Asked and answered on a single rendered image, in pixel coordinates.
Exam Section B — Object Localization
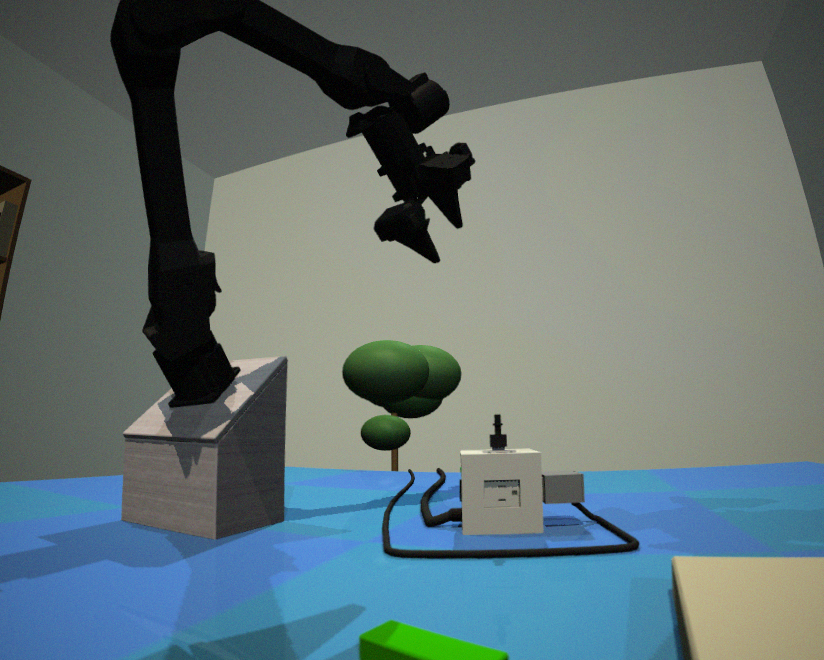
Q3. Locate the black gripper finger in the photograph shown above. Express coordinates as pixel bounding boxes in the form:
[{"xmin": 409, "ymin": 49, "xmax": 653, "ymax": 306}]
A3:
[
  {"xmin": 429, "ymin": 188, "xmax": 463, "ymax": 228},
  {"xmin": 388, "ymin": 218, "xmax": 440, "ymax": 263}
]

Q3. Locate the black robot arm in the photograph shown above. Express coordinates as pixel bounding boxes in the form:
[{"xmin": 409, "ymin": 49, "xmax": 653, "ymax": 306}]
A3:
[{"xmin": 110, "ymin": 0, "xmax": 475, "ymax": 408}]

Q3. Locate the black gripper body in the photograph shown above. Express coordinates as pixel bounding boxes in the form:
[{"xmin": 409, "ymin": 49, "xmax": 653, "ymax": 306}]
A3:
[{"xmin": 373, "ymin": 140, "xmax": 435, "ymax": 242}]

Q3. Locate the green block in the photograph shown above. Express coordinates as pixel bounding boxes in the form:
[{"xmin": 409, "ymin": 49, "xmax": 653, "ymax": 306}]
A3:
[{"xmin": 359, "ymin": 620, "xmax": 509, "ymax": 660}]

